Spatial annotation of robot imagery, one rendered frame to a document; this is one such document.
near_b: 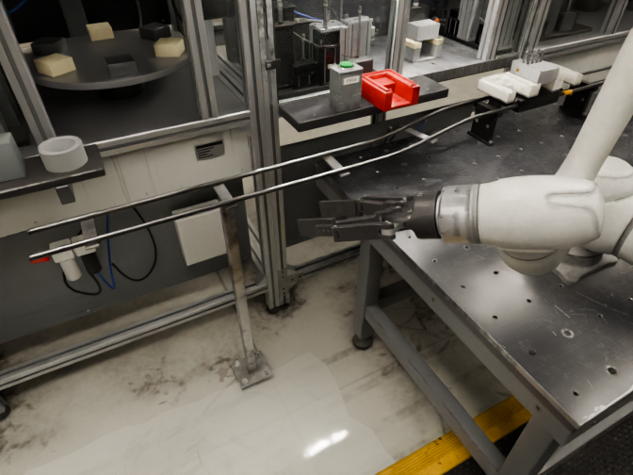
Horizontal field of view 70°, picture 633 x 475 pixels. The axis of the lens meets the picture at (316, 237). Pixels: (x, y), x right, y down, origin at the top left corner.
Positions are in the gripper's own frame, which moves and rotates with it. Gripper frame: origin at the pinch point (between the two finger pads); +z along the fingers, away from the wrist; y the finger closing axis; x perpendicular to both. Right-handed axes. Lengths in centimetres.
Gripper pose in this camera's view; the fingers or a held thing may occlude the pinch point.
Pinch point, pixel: (324, 217)
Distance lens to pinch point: 78.9
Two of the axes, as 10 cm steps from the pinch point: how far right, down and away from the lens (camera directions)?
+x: 1.9, 9.1, 3.6
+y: -4.2, 4.1, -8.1
